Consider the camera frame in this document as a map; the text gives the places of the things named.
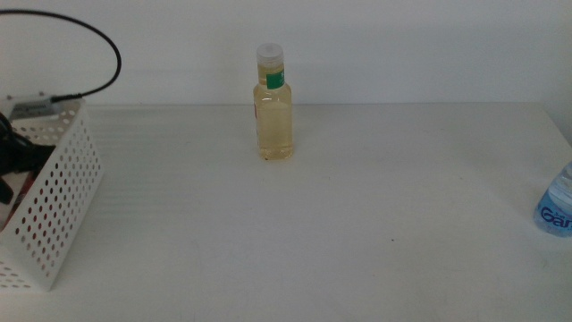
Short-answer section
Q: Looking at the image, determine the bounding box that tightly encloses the white perforated plastic basket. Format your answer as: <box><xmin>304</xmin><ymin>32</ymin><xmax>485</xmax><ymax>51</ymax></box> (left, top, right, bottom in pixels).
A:
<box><xmin>0</xmin><ymin>96</ymin><xmax>105</xmax><ymax>292</ymax></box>

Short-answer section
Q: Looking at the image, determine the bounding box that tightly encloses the water bottle with blue label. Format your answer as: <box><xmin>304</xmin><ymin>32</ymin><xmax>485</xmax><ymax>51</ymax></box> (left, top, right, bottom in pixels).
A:
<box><xmin>533</xmin><ymin>161</ymin><xmax>572</xmax><ymax>238</ymax></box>

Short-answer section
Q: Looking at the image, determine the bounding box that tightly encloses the thick black braided camera cable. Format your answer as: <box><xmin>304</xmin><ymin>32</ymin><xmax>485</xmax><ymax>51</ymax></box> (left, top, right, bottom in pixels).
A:
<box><xmin>0</xmin><ymin>9</ymin><xmax>122</xmax><ymax>102</ymax></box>

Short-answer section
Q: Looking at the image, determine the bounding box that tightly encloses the red soda can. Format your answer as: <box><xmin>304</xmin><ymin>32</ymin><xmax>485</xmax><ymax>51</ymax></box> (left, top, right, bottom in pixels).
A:
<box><xmin>0</xmin><ymin>172</ymin><xmax>39</xmax><ymax>232</ymax></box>

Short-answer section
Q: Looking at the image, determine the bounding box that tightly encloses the clear bottle with yellow liquid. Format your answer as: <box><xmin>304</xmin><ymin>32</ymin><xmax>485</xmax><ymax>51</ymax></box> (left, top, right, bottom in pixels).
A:
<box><xmin>253</xmin><ymin>43</ymin><xmax>295</xmax><ymax>161</ymax></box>

